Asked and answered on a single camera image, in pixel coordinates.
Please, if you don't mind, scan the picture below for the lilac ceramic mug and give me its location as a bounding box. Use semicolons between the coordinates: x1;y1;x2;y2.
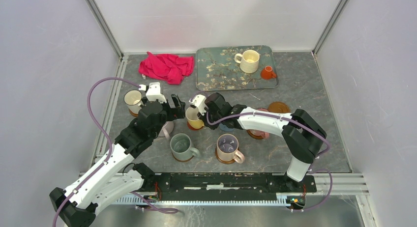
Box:
158;121;174;140

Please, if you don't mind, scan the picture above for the blue round coaster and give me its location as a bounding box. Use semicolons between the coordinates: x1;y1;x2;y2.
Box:
219;123;234;132

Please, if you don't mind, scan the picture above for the white mug black handle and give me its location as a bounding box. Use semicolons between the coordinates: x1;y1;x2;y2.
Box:
124;90;144;110

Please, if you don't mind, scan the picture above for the yellow ceramic mug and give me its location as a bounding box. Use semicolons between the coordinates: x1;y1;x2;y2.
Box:
185;107;204;129

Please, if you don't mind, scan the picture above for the beige pink tall mug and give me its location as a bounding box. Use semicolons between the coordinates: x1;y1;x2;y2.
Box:
216;134;245;164

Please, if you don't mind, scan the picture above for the green floral serving tray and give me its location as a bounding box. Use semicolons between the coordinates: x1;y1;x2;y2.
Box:
195;45;279;91

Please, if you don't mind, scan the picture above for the grey-green ceramic mug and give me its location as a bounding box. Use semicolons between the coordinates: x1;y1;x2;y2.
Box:
170;133;201;160

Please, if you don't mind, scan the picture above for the pink floral patterned mug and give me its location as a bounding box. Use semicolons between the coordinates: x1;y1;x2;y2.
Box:
249;108;271;140

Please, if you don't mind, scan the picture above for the glossy wooden ridged coaster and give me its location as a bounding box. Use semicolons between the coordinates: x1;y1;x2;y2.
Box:
173;156;194;163

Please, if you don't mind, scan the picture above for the red round coaster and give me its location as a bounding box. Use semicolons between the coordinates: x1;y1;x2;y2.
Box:
187;123;204;131

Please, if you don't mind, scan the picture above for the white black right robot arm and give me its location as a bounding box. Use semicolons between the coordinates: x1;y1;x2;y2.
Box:
189;93;330;192

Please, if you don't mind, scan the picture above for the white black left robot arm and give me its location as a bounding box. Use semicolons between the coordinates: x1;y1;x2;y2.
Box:
49;94;185;227

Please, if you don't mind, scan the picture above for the brown wooden coaster far left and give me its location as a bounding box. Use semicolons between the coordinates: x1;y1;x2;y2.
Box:
129;109;140;117

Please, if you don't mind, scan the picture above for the small orange cup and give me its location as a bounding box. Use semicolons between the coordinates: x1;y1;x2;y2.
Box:
261;66;277;80

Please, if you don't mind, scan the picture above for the crumpled red cloth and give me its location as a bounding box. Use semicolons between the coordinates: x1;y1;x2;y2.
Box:
138;52;195;85

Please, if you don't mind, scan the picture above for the cream yellow mug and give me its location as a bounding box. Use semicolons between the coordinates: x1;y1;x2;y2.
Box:
234;50;260;74

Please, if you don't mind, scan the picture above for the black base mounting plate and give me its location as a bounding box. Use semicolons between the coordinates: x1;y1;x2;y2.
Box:
137;172;317;201

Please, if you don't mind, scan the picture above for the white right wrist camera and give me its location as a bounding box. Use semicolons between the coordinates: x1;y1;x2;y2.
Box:
189;94;207;115

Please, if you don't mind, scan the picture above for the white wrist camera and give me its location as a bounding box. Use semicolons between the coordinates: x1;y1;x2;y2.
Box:
146;82;167;103
189;94;207;115

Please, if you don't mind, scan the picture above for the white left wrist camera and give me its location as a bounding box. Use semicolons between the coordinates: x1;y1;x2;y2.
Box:
146;82;167;103

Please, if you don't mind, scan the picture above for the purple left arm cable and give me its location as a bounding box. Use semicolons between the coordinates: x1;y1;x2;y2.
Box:
52;77;180;227

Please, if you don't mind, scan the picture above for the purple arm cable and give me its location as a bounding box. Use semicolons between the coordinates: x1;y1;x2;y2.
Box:
190;91;333;212
52;77;180;227

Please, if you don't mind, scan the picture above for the white toothed cable rail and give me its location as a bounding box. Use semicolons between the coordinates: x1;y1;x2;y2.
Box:
114;194;290;207

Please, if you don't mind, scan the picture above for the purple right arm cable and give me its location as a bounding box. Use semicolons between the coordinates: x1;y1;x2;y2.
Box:
190;91;333;212

